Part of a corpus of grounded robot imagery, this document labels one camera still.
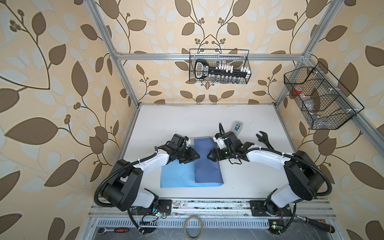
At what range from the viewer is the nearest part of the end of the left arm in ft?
2.18

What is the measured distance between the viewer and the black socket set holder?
2.74 ft

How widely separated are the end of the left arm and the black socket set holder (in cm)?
39
